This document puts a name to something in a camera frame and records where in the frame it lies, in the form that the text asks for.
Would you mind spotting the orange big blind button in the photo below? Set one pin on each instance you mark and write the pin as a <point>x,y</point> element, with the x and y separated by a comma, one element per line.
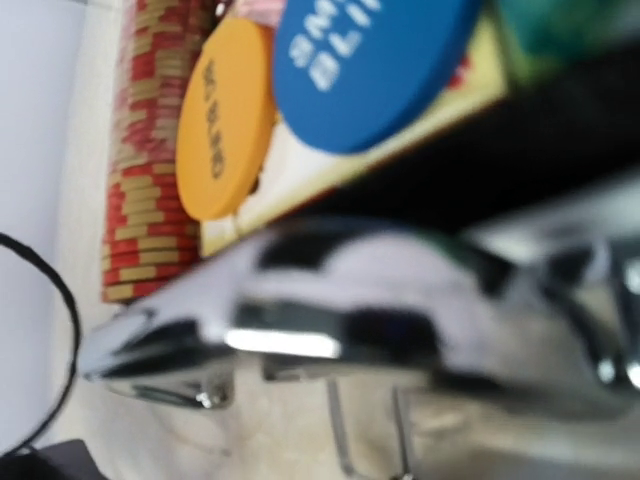
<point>226,120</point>

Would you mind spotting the blue small blind button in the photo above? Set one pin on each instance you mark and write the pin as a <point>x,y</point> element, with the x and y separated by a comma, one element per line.
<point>350,74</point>

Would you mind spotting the aluminium poker set case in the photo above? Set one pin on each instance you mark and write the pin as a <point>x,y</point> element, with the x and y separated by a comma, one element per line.
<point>483,261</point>

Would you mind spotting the green poker chip stack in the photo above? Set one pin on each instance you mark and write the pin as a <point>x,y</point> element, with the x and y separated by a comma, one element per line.
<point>540,38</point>

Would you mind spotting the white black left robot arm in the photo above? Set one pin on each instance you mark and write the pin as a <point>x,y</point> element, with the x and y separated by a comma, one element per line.
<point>32,393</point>

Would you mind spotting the red playing card deck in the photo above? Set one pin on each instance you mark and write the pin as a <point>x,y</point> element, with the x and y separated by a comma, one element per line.
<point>294,173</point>

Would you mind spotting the left chip row in case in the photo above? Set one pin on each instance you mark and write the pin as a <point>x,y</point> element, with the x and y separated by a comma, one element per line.
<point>148,237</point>

